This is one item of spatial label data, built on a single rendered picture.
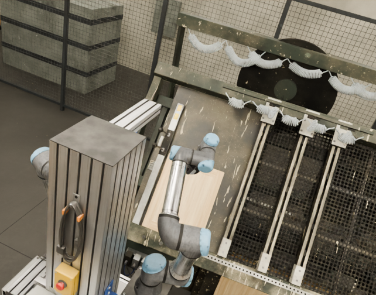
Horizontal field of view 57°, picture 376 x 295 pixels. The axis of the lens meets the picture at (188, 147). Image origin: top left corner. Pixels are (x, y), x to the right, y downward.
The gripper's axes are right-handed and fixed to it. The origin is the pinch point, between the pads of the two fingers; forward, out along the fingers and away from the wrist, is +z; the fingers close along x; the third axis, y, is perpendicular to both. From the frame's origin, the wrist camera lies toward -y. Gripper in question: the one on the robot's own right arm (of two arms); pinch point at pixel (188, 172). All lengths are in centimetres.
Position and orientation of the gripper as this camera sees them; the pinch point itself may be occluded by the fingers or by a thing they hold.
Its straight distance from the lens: 198.8
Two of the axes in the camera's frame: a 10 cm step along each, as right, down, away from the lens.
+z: -3.0, 5.2, 8.0
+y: 6.4, -5.1, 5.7
